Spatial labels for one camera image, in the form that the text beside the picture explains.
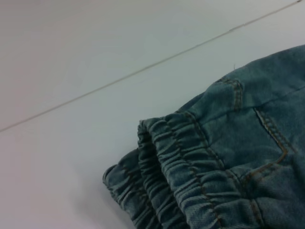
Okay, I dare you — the blue denim shorts with embroidery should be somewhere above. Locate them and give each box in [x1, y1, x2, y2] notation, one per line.
[102, 44, 305, 229]

